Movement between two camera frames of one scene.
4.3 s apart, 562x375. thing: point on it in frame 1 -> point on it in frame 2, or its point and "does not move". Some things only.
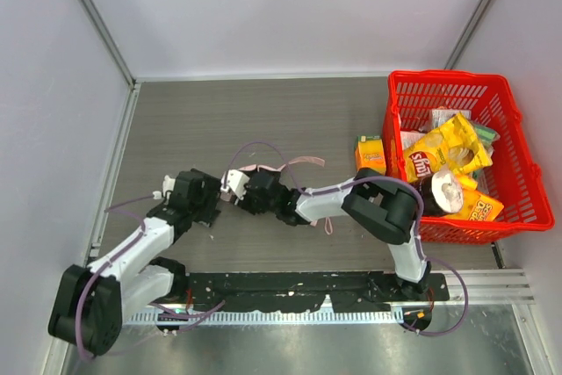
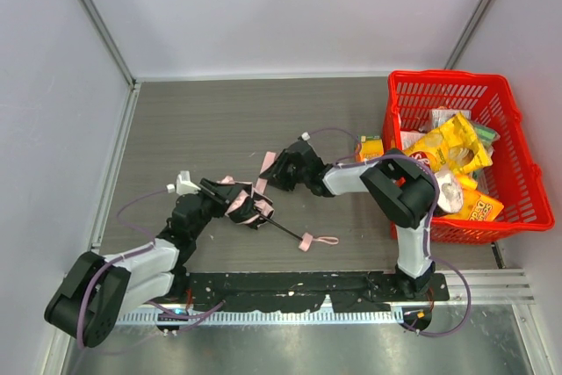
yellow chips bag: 452,145 does not move
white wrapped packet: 440,116 does not move
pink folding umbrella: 313,160 -> 250,206
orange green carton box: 369,153 does not move
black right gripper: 248,195 -> 284,165
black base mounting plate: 273,292 does not move
